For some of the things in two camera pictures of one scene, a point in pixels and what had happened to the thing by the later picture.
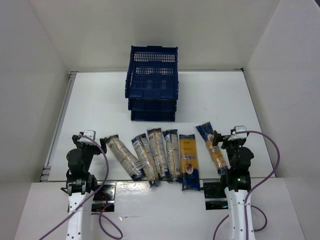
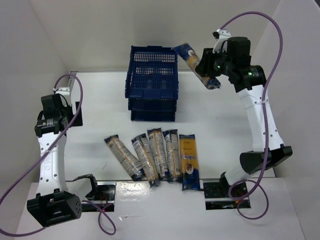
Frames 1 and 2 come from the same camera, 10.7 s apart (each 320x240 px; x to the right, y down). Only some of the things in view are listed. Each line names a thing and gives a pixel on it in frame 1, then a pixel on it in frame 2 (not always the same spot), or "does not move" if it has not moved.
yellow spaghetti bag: x=215 y=151 → x=185 y=50
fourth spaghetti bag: x=171 y=140 does not move
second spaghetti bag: x=143 y=151 does not move
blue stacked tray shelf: x=152 y=83 does not move
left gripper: x=88 y=145 → x=77 y=117
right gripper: x=230 y=140 → x=203 y=63
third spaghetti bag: x=156 y=141 does not move
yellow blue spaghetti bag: x=188 y=161 does not move
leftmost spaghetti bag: x=126 y=157 does not move
